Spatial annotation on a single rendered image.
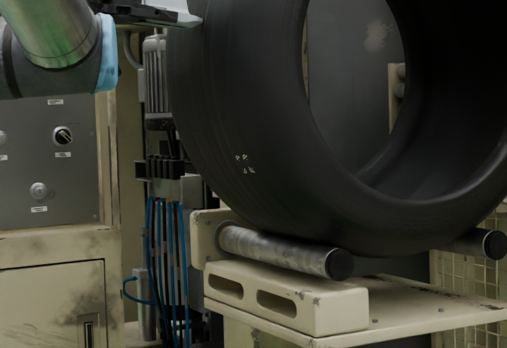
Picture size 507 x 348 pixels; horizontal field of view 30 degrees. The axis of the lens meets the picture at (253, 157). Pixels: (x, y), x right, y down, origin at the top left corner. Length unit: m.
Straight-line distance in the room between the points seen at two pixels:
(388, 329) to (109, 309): 0.66
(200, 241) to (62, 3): 0.70
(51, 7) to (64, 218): 0.92
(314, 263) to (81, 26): 0.49
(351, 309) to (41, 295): 0.68
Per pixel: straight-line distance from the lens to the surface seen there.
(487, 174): 1.43
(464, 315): 1.44
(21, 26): 0.99
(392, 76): 1.94
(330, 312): 1.30
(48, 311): 1.80
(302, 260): 1.34
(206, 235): 1.58
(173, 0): 1.28
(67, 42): 1.03
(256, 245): 1.46
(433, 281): 1.89
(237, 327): 1.73
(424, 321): 1.40
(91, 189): 1.85
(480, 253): 1.47
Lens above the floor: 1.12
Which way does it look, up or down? 3 degrees down
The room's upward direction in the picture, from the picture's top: 2 degrees counter-clockwise
